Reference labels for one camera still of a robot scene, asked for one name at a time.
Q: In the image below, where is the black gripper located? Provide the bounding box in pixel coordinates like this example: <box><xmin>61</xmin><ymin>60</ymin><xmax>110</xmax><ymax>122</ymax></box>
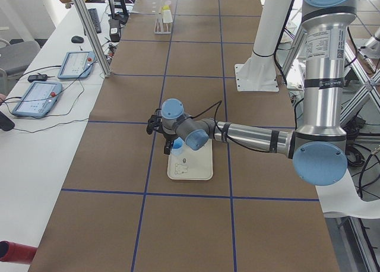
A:
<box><xmin>146</xmin><ymin>108</ymin><xmax>175</xmax><ymax>155</ymax></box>

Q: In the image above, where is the white plastic cup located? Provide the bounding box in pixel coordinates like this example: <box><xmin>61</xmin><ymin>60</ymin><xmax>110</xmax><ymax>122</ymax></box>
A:
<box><xmin>162</xmin><ymin>9</ymin><xmax>173</xmax><ymax>24</ymax></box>

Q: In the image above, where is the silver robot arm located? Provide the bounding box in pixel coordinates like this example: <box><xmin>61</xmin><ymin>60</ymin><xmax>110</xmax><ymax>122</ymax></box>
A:
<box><xmin>146</xmin><ymin>0</ymin><xmax>356</xmax><ymax>186</ymax></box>

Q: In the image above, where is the blue plastic cup near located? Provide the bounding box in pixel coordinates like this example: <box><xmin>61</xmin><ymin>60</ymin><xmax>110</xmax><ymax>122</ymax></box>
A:
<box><xmin>171</xmin><ymin>137</ymin><xmax>184</xmax><ymax>156</ymax></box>

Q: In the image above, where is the cream plastic tray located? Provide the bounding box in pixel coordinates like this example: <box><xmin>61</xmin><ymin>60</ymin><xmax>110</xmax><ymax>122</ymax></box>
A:
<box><xmin>167</xmin><ymin>140</ymin><xmax>213</xmax><ymax>181</ymax></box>

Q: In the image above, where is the far teach pendant tablet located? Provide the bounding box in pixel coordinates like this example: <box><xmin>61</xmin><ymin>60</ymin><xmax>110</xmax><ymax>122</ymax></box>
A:
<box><xmin>57</xmin><ymin>51</ymin><xmax>96</xmax><ymax>80</ymax></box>

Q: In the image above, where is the teach pendant tablet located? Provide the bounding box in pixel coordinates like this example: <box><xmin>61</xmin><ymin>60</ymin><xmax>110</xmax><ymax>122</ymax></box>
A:
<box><xmin>11</xmin><ymin>81</ymin><xmax>63</xmax><ymax>118</ymax></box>
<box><xmin>57</xmin><ymin>51</ymin><xmax>96</xmax><ymax>80</ymax></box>

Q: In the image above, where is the black label box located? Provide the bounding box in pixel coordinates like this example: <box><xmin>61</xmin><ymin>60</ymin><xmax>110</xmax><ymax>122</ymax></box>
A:
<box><xmin>108</xmin><ymin>19</ymin><xmax>121</xmax><ymax>42</ymax></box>

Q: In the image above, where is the near teach pendant tablet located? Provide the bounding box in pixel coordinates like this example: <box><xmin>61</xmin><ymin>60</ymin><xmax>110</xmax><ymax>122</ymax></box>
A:
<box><xmin>11</xmin><ymin>81</ymin><xmax>63</xmax><ymax>118</ymax></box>

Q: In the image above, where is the black computer mouse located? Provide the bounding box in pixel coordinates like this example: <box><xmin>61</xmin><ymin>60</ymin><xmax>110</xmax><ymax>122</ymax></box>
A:
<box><xmin>71</xmin><ymin>36</ymin><xmax>84</xmax><ymax>44</ymax></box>

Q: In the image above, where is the black keyboard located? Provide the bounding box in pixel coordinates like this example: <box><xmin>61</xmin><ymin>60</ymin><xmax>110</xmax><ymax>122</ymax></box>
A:
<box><xmin>88</xmin><ymin>8</ymin><xmax>102</xmax><ymax>33</ymax></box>

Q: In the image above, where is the black monitor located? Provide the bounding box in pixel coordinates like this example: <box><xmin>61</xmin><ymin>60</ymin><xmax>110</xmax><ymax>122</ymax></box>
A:
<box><xmin>105</xmin><ymin>0</ymin><xmax>131</xmax><ymax>25</ymax></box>

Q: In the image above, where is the white plastic chair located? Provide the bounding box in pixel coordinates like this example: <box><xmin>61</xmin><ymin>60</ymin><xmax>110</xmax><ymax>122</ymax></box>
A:
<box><xmin>315</xmin><ymin>170</ymin><xmax>380</xmax><ymax>219</ymax></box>

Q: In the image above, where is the red cardboard tube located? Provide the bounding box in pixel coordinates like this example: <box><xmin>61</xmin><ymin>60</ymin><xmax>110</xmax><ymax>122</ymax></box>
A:
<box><xmin>1</xmin><ymin>241</ymin><xmax>37</xmax><ymax>264</ymax></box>

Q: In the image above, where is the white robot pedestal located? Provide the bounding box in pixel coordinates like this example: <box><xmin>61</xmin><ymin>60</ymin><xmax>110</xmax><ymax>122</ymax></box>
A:
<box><xmin>235</xmin><ymin>0</ymin><xmax>294</xmax><ymax>92</ymax></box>

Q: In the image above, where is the white wire cup rack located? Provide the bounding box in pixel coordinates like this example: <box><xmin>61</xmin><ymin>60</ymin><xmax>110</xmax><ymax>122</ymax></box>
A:
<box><xmin>154</xmin><ymin>0</ymin><xmax>173</xmax><ymax>34</ymax></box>

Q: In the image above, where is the aluminium frame post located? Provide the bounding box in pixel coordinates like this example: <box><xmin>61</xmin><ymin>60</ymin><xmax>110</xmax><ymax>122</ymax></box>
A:
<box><xmin>72</xmin><ymin>0</ymin><xmax>111</xmax><ymax>78</ymax></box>

